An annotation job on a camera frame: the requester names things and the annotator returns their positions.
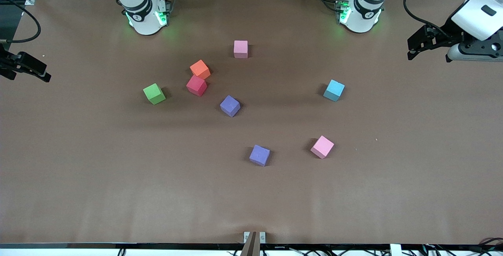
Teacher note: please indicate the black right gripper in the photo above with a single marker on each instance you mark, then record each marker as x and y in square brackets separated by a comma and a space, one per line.
[8, 62]

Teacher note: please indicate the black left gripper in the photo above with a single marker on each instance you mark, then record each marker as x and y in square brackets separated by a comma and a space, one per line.
[450, 32]

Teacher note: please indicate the cyan foam cube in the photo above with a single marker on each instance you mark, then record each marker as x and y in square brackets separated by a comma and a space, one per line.
[334, 90]

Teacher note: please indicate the pink foam cube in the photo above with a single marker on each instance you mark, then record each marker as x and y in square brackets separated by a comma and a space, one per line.
[240, 48]
[322, 146]

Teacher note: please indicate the red foam cube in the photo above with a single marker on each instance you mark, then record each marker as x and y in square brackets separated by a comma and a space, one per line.
[196, 85]

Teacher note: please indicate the purple foam cube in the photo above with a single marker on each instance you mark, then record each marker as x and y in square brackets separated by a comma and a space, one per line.
[259, 155]
[230, 105]

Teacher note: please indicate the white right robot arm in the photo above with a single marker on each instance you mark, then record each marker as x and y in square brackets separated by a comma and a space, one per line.
[143, 14]

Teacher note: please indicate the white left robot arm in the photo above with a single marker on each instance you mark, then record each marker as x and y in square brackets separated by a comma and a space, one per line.
[361, 14]

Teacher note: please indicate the green foam cube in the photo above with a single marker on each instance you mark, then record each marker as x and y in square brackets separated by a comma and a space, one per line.
[153, 93]

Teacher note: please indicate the brown paper table cover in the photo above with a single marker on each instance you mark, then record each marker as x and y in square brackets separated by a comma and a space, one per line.
[118, 169]

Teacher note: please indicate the orange foam cube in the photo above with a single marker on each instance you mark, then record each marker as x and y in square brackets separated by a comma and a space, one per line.
[199, 69]

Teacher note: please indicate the black table edge rail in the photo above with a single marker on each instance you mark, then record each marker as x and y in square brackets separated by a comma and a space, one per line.
[118, 245]

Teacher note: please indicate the metal clamp bracket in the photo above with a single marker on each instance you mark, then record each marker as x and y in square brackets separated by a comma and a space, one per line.
[254, 242]

